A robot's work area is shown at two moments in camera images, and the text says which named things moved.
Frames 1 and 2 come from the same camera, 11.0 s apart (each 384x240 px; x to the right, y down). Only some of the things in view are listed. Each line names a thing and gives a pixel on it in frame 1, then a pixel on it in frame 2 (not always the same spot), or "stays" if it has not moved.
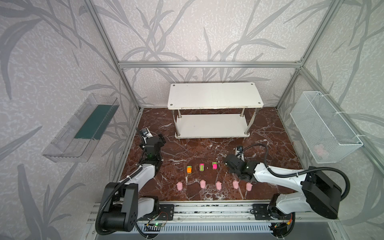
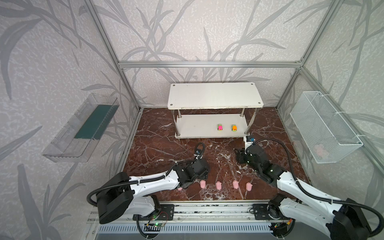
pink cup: (249, 186) stays
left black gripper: (147, 142) to (192, 177)
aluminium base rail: (216, 212) stays
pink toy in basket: (320, 150) stays
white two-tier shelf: (216, 110) stays
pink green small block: (214, 164) to (220, 127)
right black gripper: (231, 162) to (241, 154)
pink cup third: (218, 185) stays
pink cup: (235, 184) stays
